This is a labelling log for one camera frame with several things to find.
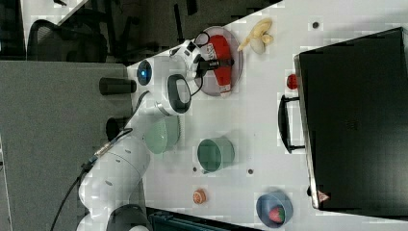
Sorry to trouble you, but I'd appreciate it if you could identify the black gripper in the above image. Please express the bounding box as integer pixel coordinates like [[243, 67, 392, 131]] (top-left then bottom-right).
[[196, 59, 235, 77]]

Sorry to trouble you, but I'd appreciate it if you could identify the black cylinder post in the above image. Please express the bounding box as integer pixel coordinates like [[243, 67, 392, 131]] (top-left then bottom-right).
[[99, 78, 137, 95]]

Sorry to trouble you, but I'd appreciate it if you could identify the green perforated colander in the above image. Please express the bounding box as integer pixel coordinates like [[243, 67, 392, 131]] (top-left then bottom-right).
[[144, 115, 181, 154]]

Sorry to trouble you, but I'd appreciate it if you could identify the green cup with handle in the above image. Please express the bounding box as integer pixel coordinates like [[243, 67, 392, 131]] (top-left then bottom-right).
[[197, 137, 235, 174]]

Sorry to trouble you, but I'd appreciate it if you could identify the blue bowl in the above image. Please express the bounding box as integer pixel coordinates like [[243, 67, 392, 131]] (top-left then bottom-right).
[[256, 192, 293, 228]]

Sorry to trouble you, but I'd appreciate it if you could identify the grey round plate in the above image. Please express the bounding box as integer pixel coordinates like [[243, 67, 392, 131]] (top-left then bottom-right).
[[194, 26, 243, 97]]

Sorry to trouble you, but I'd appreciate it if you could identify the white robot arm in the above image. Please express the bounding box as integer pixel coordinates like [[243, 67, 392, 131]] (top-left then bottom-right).
[[76, 40, 235, 231]]

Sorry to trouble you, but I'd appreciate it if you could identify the plush peeled banana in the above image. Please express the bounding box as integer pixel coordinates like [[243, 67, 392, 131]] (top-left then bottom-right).
[[237, 18, 273, 54]]

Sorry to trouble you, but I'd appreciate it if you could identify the plush strawberry on table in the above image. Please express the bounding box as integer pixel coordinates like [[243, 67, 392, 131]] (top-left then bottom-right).
[[287, 74, 297, 90]]

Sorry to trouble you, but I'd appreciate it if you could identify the silver toaster oven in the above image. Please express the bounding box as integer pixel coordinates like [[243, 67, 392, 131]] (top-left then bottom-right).
[[294, 27, 408, 220]]

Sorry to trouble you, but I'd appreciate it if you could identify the plush orange slice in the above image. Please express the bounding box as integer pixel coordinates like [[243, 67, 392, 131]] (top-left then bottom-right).
[[192, 189, 207, 204]]

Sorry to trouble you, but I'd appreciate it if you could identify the black office chair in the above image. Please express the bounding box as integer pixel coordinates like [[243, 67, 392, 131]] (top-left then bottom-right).
[[26, 17, 108, 63]]

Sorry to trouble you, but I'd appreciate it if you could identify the red plush ketchup bottle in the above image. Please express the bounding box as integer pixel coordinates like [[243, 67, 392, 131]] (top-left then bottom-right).
[[206, 35, 232, 97]]

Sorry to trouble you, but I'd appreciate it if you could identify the plush strawberry in bowl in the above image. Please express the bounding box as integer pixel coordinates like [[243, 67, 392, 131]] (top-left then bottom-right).
[[268, 206, 285, 223]]

